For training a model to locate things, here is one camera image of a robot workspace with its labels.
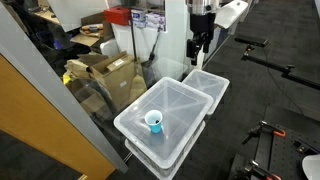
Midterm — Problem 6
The thin black pole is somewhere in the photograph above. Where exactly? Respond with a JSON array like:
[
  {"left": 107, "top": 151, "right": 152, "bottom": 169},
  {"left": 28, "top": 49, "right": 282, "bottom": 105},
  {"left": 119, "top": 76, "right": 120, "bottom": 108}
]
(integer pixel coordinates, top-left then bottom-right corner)
[{"left": 128, "top": 0, "right": 138, "bottom": 64}]

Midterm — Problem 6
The black clamp with orange handle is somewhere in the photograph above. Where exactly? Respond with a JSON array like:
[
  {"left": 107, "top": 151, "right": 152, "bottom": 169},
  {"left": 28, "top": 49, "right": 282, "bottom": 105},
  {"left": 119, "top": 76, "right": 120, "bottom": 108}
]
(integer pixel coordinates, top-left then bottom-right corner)
[
  {"left": 233, "top": 159, "right": 283, "bottom": 180},
  {"left": 241, "top": 120, "right": 287, "bottom": 145}
]

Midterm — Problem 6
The cardboard box on shelf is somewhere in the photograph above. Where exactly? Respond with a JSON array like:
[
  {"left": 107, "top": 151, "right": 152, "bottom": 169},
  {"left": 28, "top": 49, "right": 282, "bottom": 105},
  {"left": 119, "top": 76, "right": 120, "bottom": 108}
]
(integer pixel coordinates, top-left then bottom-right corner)
[{"left": 70, "top": 12, "right": 114, "bottom": 54}]

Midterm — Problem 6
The red box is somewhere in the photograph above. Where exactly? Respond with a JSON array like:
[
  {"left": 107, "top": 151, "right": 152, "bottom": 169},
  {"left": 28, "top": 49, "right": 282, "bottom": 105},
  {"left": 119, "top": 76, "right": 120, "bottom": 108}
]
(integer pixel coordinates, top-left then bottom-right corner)
[{"left": 103, "top": 6, "right": 132, "bottom": 27}]

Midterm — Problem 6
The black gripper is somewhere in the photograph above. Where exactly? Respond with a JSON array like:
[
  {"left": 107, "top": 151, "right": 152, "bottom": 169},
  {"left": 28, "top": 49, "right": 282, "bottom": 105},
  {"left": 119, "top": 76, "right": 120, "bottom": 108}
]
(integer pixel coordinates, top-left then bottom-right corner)
[{"left": 185, "top": 13, "right": 215, "bottom": 66}]

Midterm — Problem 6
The open brown cardboard box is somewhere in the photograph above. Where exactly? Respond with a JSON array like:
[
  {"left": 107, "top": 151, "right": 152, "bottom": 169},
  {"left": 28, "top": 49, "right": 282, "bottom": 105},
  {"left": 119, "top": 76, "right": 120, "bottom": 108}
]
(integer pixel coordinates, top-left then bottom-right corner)
[{"left": 89, "top": 50, "right": 148, "bottom": 113}]

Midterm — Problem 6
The white carton with blue print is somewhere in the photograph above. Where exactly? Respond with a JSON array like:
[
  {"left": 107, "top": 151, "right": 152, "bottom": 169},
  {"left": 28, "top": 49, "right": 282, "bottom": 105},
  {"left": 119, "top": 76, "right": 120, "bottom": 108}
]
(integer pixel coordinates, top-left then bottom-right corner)
[
  {"left": 130, "top": 8, "right": 148, "bottom": 29},
  {"left": 145, "top": 11, "right": 167, "bottom": 32}
]

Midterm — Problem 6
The grey metal door frame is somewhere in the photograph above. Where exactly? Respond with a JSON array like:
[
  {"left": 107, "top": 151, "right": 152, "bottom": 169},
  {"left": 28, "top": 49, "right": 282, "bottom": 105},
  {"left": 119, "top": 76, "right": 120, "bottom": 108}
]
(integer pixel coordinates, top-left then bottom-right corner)
[{"left": 0, "top": 3, "right": 129, "bottom": 174}]

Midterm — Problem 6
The blue paper cup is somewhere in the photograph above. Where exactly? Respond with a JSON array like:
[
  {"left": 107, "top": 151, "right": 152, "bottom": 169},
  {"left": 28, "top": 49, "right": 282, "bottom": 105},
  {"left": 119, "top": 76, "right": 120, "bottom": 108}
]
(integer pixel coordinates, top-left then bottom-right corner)
[{"left": 144, "top": 109, "right": 164, "bottom": 135}]

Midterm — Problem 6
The large clear plastic storage bin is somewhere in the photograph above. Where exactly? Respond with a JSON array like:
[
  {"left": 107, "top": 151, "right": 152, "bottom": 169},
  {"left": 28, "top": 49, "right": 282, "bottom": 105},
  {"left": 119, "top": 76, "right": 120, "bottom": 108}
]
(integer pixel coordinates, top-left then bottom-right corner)
[{"left": 113, "top": 76, "right": 215, "bottom": 180}]

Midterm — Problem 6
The black perforated breadboard table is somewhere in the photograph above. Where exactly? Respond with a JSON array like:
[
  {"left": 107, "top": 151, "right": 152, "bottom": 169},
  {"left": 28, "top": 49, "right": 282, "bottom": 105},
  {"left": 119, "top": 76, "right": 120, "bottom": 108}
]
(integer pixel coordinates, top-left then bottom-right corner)
[{"left": 228, "top": 105, "right": 320, "bottom": 180}]

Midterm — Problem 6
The small clear plastic storage bin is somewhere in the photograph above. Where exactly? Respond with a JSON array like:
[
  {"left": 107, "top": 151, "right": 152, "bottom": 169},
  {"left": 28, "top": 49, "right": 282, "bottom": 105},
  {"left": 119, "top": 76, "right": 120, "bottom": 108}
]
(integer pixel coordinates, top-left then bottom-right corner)
[{"left": 181, "top": 68, "right": 231, "bottom": 116}]

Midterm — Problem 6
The flattened brown cardboard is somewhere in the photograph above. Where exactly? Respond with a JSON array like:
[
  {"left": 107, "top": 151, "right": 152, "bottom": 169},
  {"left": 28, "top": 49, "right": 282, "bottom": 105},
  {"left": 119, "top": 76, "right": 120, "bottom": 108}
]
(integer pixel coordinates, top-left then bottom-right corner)
[{"left": 64, "top": 53, "right": 101, "bottom": 81}]

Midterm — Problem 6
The thin black camera cable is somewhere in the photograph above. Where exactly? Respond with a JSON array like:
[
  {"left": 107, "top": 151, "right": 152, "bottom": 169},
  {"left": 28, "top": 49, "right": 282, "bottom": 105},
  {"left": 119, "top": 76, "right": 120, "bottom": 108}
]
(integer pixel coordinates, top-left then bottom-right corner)
[{"left": 262, "top": 46, "right": 306, "bottom": 116}]

